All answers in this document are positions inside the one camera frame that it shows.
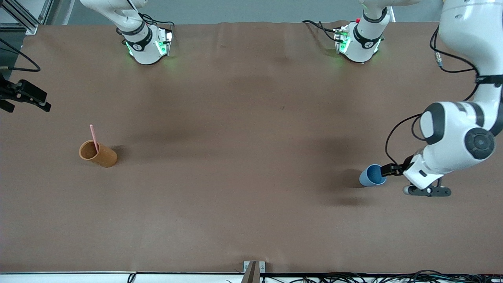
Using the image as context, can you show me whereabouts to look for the black right arm base cable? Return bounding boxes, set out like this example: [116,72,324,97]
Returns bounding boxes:
[138,13,176,33]

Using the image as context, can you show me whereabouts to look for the aluminium frame profile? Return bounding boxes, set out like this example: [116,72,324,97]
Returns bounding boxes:
[0,0,53,35]

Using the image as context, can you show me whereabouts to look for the black cable bundle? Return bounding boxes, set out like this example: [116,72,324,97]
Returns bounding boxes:
[263,270,503,283]

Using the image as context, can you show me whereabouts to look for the blue cup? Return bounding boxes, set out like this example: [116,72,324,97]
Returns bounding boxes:
[359,164,387,187]

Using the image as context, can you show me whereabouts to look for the brown table cover mat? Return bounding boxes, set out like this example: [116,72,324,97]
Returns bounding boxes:
[0,20,503,275]

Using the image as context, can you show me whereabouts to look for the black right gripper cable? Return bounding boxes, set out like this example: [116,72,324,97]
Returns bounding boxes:
[0,37,41,73]

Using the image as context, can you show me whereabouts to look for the black left arm base cable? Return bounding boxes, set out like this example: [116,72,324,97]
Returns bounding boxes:
[301,20,339,42]

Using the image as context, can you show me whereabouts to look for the black arm base cable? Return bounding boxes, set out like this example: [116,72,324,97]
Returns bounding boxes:
[301,20,339,42]
[138,13,176,33]

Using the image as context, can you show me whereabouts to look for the orange cylindrical cup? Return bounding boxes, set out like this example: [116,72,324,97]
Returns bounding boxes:
[79,140,118,168]

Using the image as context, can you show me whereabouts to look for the white table edge strip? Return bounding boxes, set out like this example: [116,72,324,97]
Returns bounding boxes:
[0,272,503,283]

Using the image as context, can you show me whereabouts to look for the metal bracket with post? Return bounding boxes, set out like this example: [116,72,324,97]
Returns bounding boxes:
[240,261,266,283]

